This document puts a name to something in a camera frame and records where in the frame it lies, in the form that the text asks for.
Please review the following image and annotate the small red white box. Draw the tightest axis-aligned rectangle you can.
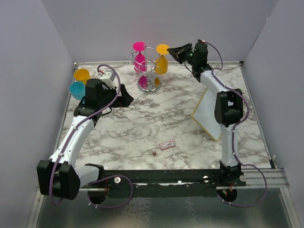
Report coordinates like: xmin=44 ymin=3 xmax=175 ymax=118
xmin=160 ymin=140 xmax=174 ymax=150

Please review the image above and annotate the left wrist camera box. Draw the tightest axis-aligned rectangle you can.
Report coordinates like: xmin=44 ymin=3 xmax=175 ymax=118
xmin=98 ymin=70 xmax=115 ymax=89

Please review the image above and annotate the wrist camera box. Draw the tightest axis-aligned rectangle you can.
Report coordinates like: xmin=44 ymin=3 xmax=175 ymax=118
xmin=197 ymin=39 xmax=206 ymax=44
xmin=98 ymin=70 xmax=115 ymax=89

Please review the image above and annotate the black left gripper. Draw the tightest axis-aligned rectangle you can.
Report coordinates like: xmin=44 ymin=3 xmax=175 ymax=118
xmin=99 ymin=84 xmax=134 ymax=109

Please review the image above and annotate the chrome wine glass rack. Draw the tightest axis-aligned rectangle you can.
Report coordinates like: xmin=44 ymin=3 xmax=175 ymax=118
xmin=123 ymin=45 xmax=161 ymax=94

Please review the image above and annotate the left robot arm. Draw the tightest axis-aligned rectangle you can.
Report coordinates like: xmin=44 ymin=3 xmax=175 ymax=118
xmin=37 ymin=79 xmax=134 ymax=200

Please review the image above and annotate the blue wine glass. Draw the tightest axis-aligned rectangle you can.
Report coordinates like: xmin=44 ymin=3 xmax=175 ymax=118
xmin=69 ymin=81 xmax=86 ymax=101

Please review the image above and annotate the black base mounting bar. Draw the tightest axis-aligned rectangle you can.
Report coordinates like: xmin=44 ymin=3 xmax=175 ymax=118
xmin=89 ymin=164 xmax=246 ymax=199

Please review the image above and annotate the pink wine glass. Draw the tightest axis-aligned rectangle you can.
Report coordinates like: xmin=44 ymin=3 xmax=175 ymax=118
xmin=132 ymin=41 xmax=149 ymax=89

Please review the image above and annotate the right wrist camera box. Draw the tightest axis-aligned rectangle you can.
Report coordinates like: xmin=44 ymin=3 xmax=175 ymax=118
xmin=197 ymin=39 xmax=206 ymax=44

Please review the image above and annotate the yellow wine glass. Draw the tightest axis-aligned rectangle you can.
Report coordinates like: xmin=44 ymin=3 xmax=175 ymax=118
xmin=74 ymin=68 xmax=91 ymax=85
xmin=155 ymin=44 xmax=169 ymax=75

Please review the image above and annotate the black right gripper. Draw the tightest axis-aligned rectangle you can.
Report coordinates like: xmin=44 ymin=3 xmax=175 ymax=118
xmin=167 ymin=43 xmax=197 ymax=67

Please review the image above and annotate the small yellow-framed whiteboard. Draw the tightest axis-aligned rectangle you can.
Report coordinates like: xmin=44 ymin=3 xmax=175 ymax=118
xmin=192 ymin=89 xmax=221 ymax=141

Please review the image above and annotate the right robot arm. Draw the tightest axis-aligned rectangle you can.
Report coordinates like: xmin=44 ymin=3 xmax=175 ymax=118
xmin=167 ymin=40 xmax=243 ymax=186

